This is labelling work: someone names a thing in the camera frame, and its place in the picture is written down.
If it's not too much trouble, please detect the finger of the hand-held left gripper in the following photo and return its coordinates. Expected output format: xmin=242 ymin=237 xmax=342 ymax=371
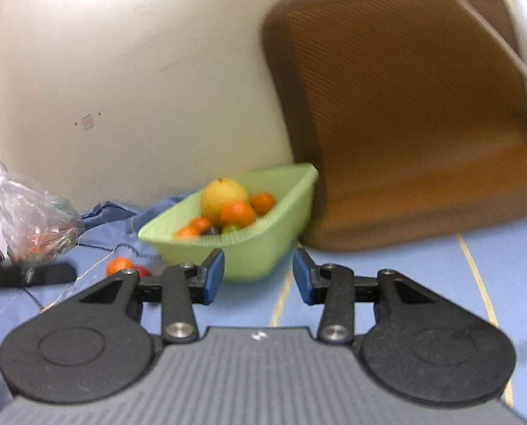
xmin=0 ymin=262 xmax=77 ymax=288

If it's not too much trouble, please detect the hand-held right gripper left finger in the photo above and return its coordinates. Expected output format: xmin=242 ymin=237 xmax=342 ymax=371
xmin=46 ymin=249 xmax=225 ymax=344

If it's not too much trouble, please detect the brown seat cushion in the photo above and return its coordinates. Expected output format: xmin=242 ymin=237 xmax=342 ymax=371
xmin=261 ymin=0 xmax=527 ymax=253

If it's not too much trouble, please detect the white cable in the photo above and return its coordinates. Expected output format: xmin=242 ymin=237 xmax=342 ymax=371
xmin=427 ymin=0 xmax=527 ymax=96

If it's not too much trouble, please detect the yellow lemon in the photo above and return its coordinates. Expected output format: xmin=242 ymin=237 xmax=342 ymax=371
xmin=200 ymin=177 xmax=250 ymax=219

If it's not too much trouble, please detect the light green plastic basin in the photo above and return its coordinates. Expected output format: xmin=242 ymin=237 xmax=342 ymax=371
xmin=138 ymin=163 xmax=319 ymax=283

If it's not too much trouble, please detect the orange tangerine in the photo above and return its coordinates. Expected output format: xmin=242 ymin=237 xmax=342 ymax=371
xmin=220 ymin=201 xmax=258 ymax=227
xmin=250 ymin=192 xmax=277 ymax=215

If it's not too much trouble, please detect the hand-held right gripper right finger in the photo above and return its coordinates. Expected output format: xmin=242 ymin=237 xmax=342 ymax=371
xmin=293 ymin=249 xmax=472 ymax=344

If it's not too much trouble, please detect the clear plastic bag with produce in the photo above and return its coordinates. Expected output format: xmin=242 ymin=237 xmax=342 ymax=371
xmin=0 ymin=142 xmax=85 ymax=266

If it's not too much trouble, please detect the blue checked bed sheet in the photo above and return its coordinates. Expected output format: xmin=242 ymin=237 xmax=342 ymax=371
xmin=0 ymin=199 xmax=527 ymax=425

